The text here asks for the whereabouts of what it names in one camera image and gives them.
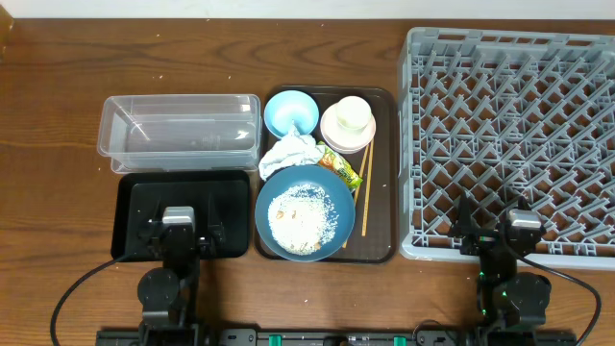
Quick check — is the rice food waste pile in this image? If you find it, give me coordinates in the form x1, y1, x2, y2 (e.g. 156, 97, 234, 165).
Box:
267, 184, 339, 256

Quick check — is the dark blue plate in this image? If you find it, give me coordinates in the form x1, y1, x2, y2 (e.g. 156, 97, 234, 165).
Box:
255, 165, 356, 262

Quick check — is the white napkin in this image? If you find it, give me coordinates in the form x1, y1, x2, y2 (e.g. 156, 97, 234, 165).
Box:
258, 125, 325, 181

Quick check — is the wooden chopstick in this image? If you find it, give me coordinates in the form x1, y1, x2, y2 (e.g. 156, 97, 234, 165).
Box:
341, 142, 371, 250
361, 140, 374, 237

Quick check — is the green orange snack wrapper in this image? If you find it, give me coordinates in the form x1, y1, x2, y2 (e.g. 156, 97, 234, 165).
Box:
317, 141, 362, 191

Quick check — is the cream cup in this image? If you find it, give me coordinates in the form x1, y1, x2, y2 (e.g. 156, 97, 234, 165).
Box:
336, 96, 372, 133

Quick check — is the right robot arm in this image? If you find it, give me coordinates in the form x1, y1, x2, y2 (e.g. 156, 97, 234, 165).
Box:
448, 194, 552, 345

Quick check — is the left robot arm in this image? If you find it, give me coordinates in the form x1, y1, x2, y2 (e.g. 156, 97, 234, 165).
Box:
137, 197, 225, 346

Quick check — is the grey dishwasher rack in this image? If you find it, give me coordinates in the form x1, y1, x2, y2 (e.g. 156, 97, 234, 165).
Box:
398, 28, 614, 270

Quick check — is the black rectangular bin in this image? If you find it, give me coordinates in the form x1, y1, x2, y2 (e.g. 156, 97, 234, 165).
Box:
111, 170, 251, 261

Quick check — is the clear plastic bin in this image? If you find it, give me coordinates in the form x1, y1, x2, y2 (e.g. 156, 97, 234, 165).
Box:
98, 94, 262, 174

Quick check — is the brown plastic tray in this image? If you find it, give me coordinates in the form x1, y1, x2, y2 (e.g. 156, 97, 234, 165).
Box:
267, 85, 399, 264

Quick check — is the light blue bowl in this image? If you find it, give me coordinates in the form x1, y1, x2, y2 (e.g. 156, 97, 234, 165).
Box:
264, 90, 320, 138

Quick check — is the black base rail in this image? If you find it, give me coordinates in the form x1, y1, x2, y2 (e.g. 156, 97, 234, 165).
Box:
94, 327, 578, 346

